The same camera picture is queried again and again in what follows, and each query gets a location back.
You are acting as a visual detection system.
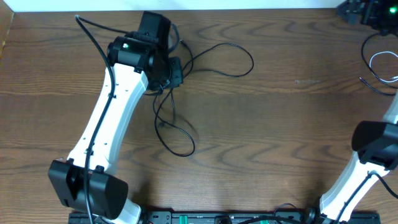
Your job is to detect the black USB cable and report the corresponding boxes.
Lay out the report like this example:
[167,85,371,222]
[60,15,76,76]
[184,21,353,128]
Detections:
[359,30,398,96]

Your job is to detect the white USB cable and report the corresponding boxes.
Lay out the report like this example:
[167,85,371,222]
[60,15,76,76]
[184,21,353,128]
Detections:
[368,50,398,83]

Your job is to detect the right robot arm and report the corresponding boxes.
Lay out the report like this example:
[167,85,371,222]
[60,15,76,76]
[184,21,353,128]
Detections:
[302,0,397,223]

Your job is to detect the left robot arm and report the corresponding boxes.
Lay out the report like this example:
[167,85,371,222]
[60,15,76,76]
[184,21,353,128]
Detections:
[48,11,183,223]

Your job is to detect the cardboard panel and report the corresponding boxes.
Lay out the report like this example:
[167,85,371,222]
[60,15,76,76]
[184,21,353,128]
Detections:
[0,0,14,55]

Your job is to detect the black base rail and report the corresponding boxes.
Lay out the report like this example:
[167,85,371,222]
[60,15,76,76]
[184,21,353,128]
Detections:
[67,210,381,224]

